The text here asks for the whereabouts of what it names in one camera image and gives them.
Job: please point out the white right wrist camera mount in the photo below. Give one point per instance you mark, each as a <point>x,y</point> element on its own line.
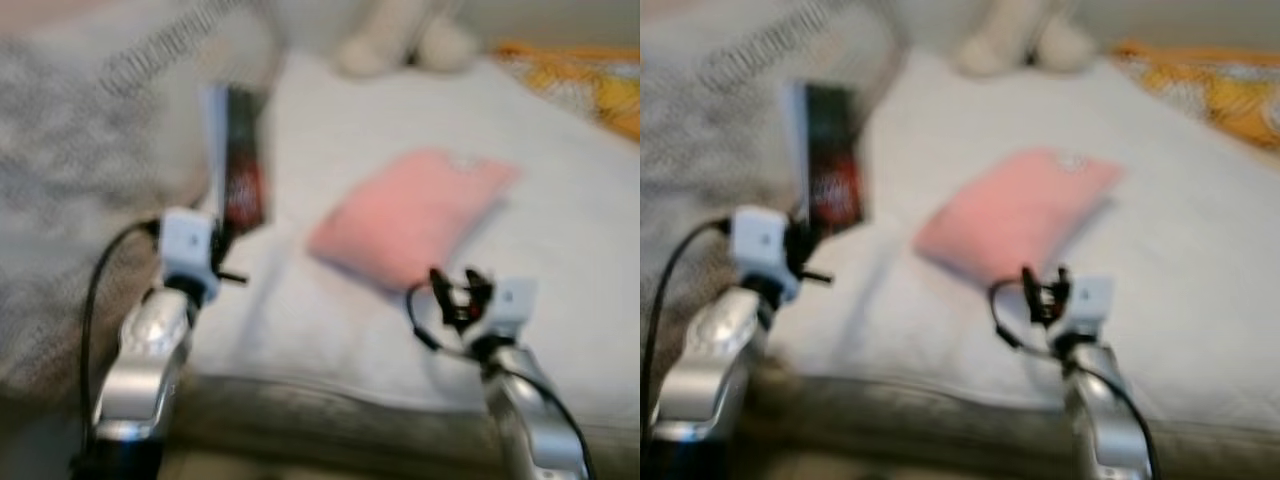
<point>1090,303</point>
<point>512,305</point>

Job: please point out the yellow cartoon print blanket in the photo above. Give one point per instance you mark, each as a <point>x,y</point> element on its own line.
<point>1215,90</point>
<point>590,85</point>

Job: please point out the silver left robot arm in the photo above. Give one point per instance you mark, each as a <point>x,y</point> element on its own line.
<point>705,370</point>
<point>140,370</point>

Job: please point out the grey swirl patterned bedding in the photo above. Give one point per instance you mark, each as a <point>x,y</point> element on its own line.
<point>710,120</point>
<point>80,150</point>

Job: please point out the dark red cover book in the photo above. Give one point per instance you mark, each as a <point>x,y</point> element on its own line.
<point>828,160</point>
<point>240,160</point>

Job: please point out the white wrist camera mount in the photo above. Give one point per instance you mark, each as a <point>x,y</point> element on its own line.
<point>512,305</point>
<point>187,248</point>
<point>758,248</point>
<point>1090,303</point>

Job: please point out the white mattress bed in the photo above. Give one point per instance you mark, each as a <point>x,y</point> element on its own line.
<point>400,330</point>
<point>1180,330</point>

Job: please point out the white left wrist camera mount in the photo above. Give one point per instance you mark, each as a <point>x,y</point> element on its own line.
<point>758,248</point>
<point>187,248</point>

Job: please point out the pink pillow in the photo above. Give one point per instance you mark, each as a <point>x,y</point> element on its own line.
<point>410,215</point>
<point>1015,212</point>

